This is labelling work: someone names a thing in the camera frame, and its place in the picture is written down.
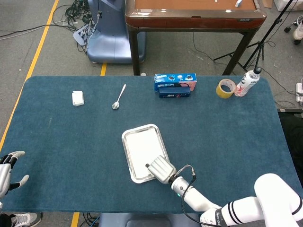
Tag blue Oreo cookie box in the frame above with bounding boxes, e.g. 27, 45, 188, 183
154, 73, 197, 93

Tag blue-grey own robot base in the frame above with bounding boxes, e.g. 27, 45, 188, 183
98, 212, 202, 227

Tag white power strip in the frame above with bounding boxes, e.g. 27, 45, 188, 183
295, 82, 303, 103

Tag black floor cable bundle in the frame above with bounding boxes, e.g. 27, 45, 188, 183
52, 0, 100, 52

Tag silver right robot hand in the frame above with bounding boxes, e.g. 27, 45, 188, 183
145, 155, 177, 184

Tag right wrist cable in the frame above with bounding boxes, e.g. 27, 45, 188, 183
175, 165, 197, 220

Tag white paper pad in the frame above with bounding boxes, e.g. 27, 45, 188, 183
125, 131, 166, 179

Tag small white box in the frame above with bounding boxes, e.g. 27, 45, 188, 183
71, 90, 85, 107

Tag blue table cloth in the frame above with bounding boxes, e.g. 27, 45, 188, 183
0, 75, 303, 215

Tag brown mahjong table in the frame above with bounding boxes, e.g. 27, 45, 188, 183
125, 0, 267, 76

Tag silver metal tray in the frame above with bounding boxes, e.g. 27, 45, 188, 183
121, 123, 172, 184

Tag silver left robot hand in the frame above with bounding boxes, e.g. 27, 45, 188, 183
0, 151, 30, 199

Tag black tripod stand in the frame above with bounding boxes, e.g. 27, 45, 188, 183
213, 0, 294, 71

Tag metal spoon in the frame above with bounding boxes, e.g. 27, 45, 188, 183
111, 84, 127, 110

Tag yellow tape roll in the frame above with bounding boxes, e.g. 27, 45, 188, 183
215, 79, 237, 99

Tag grey power strip with plugs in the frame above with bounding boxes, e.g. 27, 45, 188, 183
72, 23, 93, 46

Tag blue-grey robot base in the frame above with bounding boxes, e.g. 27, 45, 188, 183
86, 0, 146, 64

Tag white pink plastic bottle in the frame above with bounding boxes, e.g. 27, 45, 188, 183
234, 67, 262, 97

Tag dark blue small box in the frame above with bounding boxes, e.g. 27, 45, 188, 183
159, 86, 191, 99

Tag grey sneaker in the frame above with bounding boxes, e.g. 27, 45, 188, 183
10, 212, 44, 227

